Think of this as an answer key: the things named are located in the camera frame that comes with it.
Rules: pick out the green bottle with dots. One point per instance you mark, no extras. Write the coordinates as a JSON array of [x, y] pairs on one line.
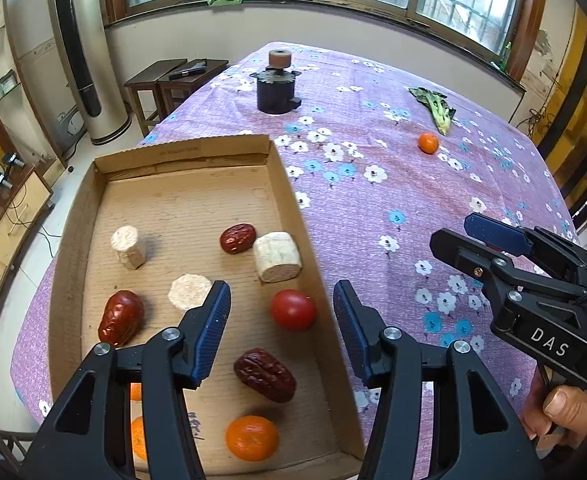
[[505, 60]]

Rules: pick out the dark wooden stool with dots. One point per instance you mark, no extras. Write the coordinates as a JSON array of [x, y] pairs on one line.
[[148, 77], [193, 85]]

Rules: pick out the green leafy vegetable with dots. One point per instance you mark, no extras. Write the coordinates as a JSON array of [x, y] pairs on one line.
[[438, 110]]

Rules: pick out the purple floral tablecloth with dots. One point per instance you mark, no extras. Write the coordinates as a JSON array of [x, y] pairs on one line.
[[373, 200]]

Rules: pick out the large shiny red date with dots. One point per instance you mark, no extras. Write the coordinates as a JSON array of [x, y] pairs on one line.
[[121, 317]]

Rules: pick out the tower air conditioner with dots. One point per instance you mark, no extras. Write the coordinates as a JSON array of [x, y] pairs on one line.
[[88, 60]]

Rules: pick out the black remote control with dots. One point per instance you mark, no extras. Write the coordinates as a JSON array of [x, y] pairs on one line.
[[188, 71]]

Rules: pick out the large red tomato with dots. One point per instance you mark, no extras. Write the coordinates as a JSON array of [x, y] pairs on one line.
[[293, 310]]

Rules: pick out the large orange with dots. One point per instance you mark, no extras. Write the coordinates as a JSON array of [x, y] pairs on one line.
[[252, 438]]

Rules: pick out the small red date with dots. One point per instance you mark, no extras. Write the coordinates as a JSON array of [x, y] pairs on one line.
[[238, 238]]

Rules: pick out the wooden cabinet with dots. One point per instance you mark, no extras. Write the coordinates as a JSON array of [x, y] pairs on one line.
[[8, 230]]

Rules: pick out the person's right hand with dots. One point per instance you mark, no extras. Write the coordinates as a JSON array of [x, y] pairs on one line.
[[558, 402]]

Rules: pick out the cardboard box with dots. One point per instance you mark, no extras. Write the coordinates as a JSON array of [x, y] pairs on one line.
[[183, 205]]

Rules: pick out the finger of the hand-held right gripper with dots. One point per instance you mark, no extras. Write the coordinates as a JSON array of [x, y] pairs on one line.
[[496, 232], [466, 255]]

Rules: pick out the black cylinder with wooden knob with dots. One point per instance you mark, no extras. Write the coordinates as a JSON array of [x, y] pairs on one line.
[[275, 92]]

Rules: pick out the beige yam chunk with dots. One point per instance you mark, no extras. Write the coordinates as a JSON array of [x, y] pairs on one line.
[[188, 292], [277, 257], [129, 250]]

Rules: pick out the small orange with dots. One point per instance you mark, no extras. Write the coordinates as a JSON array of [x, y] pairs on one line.
[[428, 143], [136, 391], [138, 439]]

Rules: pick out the dark wrinkled red date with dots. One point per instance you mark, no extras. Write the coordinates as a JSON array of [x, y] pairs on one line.
[[265, 375]]

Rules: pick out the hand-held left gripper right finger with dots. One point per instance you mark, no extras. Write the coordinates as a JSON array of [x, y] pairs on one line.
[[351, 332]]

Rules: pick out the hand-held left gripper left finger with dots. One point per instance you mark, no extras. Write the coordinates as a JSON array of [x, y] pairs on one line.
[[213, 332]]

